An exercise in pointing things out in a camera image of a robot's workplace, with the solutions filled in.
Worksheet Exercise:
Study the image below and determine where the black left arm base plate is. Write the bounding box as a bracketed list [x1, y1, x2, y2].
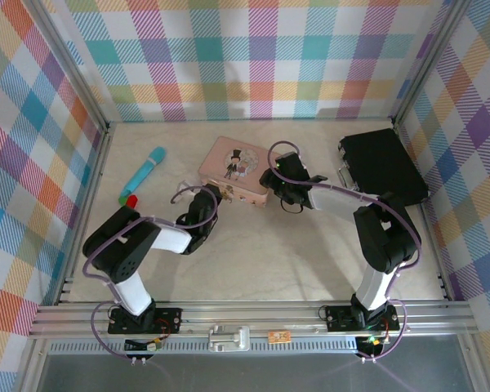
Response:
[107, 306, 184, 336]

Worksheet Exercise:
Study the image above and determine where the slotted metal strip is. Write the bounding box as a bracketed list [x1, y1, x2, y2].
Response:
[48, 341, 360, 354]

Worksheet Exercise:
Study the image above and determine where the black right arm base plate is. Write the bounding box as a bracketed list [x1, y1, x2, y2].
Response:
[324, 304, 401, 332]

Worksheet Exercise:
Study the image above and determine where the aluminium frame post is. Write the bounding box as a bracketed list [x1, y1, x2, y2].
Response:
[31, 0, 111, 132]
[390, 0, 466, 126]

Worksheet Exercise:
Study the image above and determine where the black briefcase silver handle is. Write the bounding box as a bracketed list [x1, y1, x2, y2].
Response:
[336, 127, 430, 207]

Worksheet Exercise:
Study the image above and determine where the white latch bracket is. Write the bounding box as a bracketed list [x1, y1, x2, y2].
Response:
[207, 324, 251, 353]

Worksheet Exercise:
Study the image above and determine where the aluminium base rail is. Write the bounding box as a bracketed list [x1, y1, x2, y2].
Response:
[28, 300, 474, 338]

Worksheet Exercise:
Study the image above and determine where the small black power module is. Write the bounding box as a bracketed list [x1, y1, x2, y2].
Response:
[357, 335, 389, 356]
[124, 336, 164, 354]

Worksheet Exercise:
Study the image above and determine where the pink tin box cartoon couple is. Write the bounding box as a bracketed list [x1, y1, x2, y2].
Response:
[198, 136, 273, 209]

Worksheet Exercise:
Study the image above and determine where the teal blue cylinder tube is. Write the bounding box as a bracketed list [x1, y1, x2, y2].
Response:
[120, 146, 167, 198]

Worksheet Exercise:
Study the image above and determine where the grey metal sheet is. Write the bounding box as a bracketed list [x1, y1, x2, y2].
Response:
[34, 353, 477, 392]

